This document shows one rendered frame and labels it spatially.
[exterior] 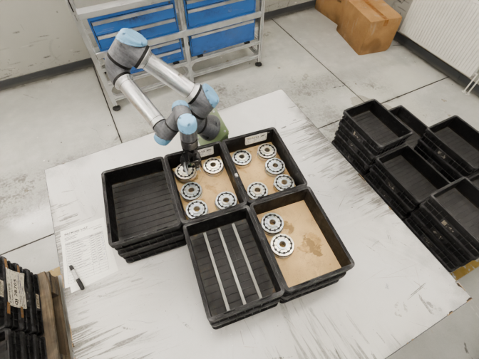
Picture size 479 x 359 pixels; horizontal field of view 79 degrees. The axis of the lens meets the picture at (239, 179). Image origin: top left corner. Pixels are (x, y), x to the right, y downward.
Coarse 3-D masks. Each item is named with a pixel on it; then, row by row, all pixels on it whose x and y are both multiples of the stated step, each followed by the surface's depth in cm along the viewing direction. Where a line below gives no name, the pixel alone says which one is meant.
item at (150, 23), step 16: (112, 16) 236; (128, 16) 240; (144, 16) 247; (160, 16) 253; (176, 16) 259; (96, 32) 239; (112, 32) 245; (144, 32) 256; (160, 32) 263; (160, 48) 274; (176, 48) 282
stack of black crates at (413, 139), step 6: (396, 108) 247; (402, 108) 247; (396, 114) 254; (402, 114) 249; (408, 114) 243; (402, 120) 252; (408, 120) 246; (414, 120) 241; (420, 120) 237; (408, 126) 248; (414, 126) 243; (420, 126) 238; (426, 126) 233; (414, 132) 244; (420, 132) 240; (408, 138) 240; (414, 138) 240; (408, 144) 237; (414, 144) 237
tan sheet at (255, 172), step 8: (232, 152) 158; (256, 152) 159; (256, 160) 155; (248, 168) 152; (256, 168) 152; (240, 176) 150; (248, 176) 150; (256, 176) 150; (264, 176) 150; (248, 184) 147; (272, 184) 147; (272, 192) 144
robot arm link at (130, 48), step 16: (128, 32) 125; (112, 48) 127; (128, 48) 125; (144, 48) 128; (128, 64) 131; (144, 64) 131; (160, 64) 134; (160, 80) 139; (176, 80) 138; (192, 96) 143; (208, 96) 144; (208, 112) 151
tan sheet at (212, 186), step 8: (200, 168) 152; (224, 168) 152; (200, 176) 150; (208, 176) 150; (224, 176) 150; (200, 184) 147; (208, 184) 147; (216, 184) 147; (224, 184) 147; (208, 192) 144; (216, 192) 144; (232, 192) 144; (208, 200) 141; (184, 208) 139; (208, 208) 139; (216, 208) 139
